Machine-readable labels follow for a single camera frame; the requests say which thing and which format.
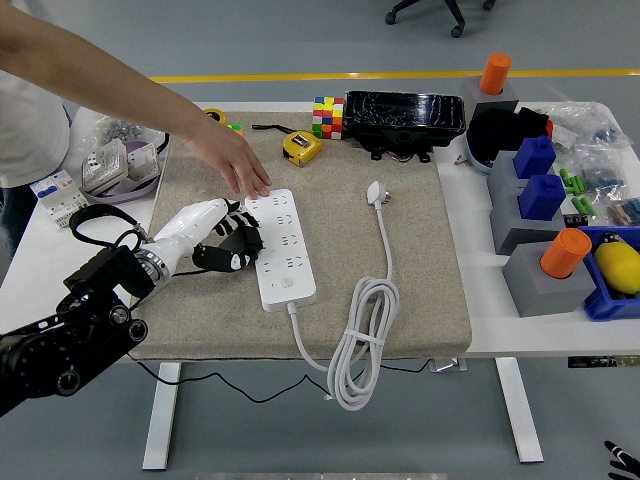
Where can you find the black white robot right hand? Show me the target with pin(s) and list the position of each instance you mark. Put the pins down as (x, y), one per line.
(625, 465)

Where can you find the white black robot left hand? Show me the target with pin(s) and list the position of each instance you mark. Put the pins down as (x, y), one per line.
(190, 225)

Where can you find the person's hand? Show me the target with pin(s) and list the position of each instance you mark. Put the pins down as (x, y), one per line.
(230, 155)

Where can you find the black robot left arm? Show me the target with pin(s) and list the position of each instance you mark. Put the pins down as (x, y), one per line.
(50, 350)

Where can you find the person's forearm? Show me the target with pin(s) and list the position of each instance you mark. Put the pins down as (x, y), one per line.
(100, 85)

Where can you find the small black circuit board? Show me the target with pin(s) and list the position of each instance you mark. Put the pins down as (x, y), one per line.
(576, 220)

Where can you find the white-edged rubik's cube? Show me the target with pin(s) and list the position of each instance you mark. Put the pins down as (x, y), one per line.
(236, 130)

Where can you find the yellow tape measure round label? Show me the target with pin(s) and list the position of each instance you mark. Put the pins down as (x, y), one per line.
(216, 115)

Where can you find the purple tape roll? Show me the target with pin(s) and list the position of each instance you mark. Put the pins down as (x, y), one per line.
(127, 192)

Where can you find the stickerless rubik's cube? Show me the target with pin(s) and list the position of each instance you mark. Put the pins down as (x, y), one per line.
(328, 120)

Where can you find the black strip under table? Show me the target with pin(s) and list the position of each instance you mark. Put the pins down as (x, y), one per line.
(600, 362)

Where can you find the white table leg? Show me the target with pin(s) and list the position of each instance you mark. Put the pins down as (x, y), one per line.
(520, 415)
(162, 420)

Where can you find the clear bag of metal nuts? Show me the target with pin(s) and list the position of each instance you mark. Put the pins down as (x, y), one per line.
(115, 131)

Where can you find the white circuit breaker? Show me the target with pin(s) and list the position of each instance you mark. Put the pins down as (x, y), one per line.
(55, 192)

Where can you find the blue plastic bin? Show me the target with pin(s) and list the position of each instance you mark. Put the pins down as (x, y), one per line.
(600, 305)

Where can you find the black device cracked screen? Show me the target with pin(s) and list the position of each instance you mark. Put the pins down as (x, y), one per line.
(400, 112)

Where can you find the person's torso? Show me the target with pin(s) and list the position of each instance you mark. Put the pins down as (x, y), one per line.
(30, 140)

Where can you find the grey block with hole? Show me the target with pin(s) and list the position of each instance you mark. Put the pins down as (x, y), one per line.
(540, 295)
(470, 92)

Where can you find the yellow toy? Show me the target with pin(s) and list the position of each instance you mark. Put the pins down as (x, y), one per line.
(620, 267)

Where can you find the orange cylinder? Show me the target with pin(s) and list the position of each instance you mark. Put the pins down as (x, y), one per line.
(495, 75)
(565, 255)

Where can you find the small metal clip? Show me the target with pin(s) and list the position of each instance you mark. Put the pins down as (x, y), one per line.
(461, 160)

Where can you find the beige fabric mat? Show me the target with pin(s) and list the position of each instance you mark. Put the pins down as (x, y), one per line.
(425, 300)

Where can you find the white blue bowl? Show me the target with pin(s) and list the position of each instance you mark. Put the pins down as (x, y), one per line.
(477, 160)

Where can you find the clear bag of resistors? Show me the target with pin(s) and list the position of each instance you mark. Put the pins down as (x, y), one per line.
(625, 212)

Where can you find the green peg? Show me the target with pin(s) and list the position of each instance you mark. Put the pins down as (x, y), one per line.
(589, 206)
(579, 184)
(580, 206)
(566, 181)

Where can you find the black office chair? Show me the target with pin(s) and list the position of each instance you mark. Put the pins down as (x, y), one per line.
(452, 12)

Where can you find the black cloth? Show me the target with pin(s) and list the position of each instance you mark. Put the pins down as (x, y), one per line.
(500, 132)

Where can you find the grey base block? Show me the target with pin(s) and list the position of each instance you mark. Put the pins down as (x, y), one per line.
(505, 220)
(502, 172)

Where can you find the blue block with knob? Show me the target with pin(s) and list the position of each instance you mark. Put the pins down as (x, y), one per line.
(542, 197)
(535, 157)

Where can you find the clear bag of blue parts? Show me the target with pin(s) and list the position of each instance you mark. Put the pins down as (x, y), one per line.
(602, 175)

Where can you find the clear bag of small parts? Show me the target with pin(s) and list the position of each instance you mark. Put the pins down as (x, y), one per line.
(585, 122)

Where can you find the white wall socket panel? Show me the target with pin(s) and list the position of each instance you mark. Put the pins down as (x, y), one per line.
(142, 160)

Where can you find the white wall socket box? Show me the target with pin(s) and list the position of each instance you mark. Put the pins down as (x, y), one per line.
(104, 167)

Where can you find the silver metal bracket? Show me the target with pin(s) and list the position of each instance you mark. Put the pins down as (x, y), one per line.
(447, 365)

